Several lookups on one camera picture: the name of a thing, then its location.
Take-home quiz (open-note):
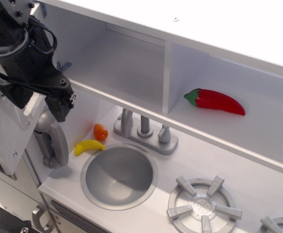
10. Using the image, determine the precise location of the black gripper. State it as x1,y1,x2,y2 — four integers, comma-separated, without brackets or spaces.
0,47,75,122

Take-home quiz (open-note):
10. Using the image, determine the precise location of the white toy microwave door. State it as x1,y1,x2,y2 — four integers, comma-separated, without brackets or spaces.
0,91,45,175

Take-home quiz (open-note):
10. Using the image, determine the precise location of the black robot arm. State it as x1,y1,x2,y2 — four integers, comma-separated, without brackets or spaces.
0,0,75,122

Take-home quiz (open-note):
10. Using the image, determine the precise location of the yellow toy banana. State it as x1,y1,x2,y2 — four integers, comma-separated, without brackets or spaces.
74,140,105,156

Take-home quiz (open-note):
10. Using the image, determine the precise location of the orange toy fruit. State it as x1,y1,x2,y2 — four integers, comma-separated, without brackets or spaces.
93,123,108,141

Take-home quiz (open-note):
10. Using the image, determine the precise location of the grey round toy sink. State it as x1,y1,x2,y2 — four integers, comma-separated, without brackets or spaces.
80,144,158,211

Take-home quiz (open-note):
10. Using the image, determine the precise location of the grey toy faucet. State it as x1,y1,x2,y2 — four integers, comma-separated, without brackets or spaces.
114,108,179,155

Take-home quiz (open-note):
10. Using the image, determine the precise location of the red toy chili pepper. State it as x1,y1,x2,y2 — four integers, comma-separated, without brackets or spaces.
183,88,246,116

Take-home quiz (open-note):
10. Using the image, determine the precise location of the grey toy stove burner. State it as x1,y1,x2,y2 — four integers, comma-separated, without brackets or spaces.
166,176,242,233

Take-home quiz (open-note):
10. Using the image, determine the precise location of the white toy kitchen shelf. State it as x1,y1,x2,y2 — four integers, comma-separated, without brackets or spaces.
45,0,283,173

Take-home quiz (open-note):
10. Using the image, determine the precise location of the grey toy wall phone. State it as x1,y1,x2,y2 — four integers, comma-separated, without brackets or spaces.
34,110,69,169

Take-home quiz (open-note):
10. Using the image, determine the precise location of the grey oven door handle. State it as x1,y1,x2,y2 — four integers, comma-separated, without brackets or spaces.
32,206,54,233

